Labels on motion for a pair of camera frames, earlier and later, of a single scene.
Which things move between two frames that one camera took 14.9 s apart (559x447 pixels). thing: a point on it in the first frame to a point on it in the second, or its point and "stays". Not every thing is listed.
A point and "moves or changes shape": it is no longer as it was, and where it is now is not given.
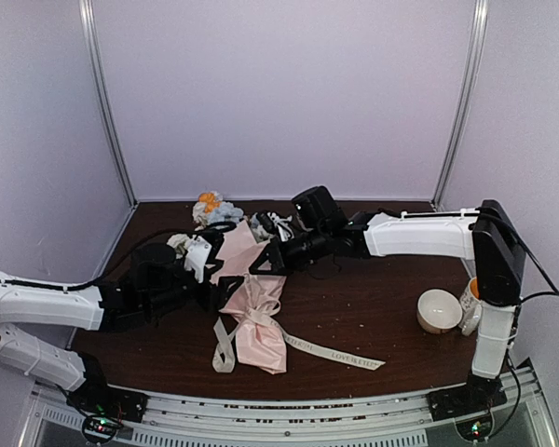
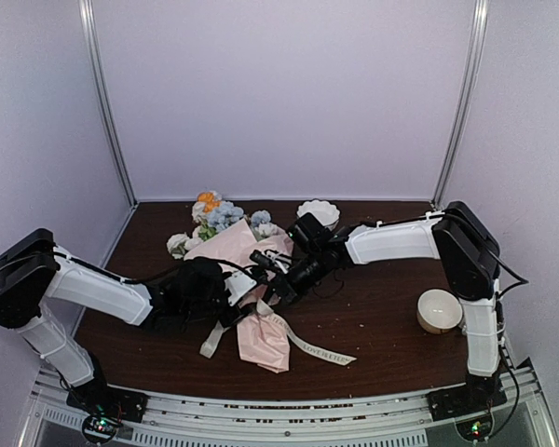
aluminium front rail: x=397 y=420 stays
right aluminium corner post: x=480 y=28 stays
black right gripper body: x=295 y=259 to x=290 y=290
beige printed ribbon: x=267 y=309 moves or changes shape
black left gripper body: x=211 y=299 to x=232 y=318
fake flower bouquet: x=210 y=210 stays
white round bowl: x=439 y=311 stays
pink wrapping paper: x=256 y=313 stays
